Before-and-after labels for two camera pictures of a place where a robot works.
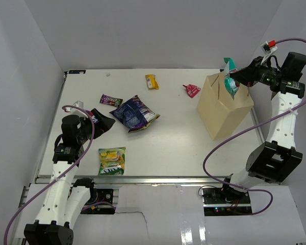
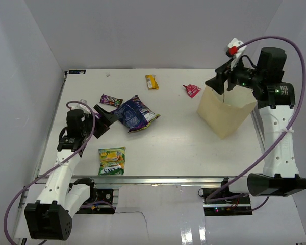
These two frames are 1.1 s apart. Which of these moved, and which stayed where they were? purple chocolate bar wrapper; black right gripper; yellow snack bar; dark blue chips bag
Moved: black right gripper
Stayed: dark blue chips bag; yellow snack bar; purple chocolate bar wrapper
